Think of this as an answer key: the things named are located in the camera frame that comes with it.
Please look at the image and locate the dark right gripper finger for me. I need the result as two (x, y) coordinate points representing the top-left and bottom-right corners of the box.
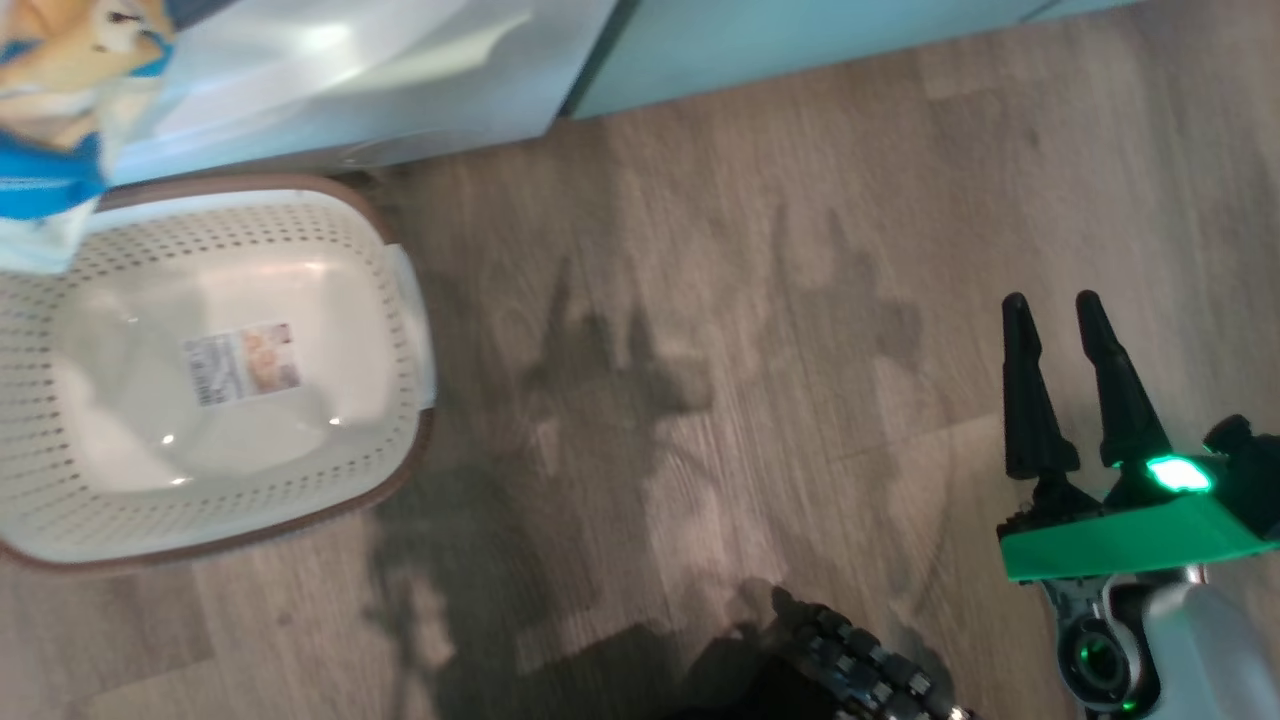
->
(1075, 289), (1173, 470)
(1000, 291), (1082, 482)

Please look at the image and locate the plain mint green cabinet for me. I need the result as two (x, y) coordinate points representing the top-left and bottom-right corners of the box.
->
(563, 0), (1146, 122)

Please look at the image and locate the basket product label sticker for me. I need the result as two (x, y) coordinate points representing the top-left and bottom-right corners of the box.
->
(181, 321), (302, 407)

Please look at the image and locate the white front-load washing machine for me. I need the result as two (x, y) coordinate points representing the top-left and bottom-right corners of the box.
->
(100, 0), (623, 188)

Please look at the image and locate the cream garment with blue trim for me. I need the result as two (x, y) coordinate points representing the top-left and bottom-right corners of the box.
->
(0, 0), (183, 277)

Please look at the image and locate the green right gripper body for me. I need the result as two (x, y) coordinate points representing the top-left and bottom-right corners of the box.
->
(997, 414), (1280, 584)

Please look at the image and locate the cream perforated laundry basket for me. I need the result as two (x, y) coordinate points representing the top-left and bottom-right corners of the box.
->
(0, 174), (438, 573)

